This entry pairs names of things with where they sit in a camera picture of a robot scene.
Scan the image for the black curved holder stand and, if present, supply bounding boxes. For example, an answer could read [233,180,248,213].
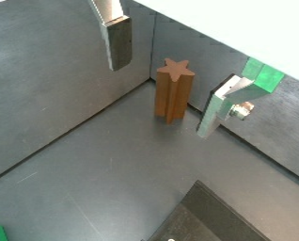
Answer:
[148,180,271,241]

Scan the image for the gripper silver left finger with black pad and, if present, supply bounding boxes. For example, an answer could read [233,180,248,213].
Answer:
[88,0,132,72]

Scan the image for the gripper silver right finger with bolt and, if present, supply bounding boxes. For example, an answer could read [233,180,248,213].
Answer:
[197,74,253,138]

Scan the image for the brown star-shaped peg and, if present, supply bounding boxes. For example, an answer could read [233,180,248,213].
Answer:
[154,58,194,123]

